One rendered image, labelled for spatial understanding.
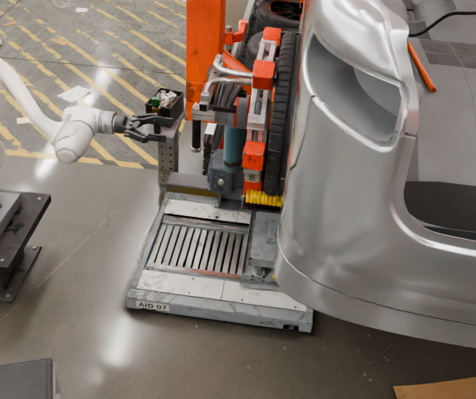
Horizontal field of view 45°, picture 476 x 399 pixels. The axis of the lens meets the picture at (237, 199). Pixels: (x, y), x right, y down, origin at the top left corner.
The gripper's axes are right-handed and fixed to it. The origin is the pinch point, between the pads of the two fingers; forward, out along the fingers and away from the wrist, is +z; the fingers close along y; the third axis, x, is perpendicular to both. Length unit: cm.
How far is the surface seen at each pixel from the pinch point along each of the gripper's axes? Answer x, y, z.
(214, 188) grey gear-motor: -55, -39, 15
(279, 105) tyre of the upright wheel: 21.7, 9.6, 43.2
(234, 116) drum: 3.6, -10.3, 25.5
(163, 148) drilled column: -58, -73, -19
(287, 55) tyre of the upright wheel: 34, -6, 44
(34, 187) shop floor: -83, -55, -90
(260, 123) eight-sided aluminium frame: 13.5, 9.8, 36.9
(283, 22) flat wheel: -33, -215, 36
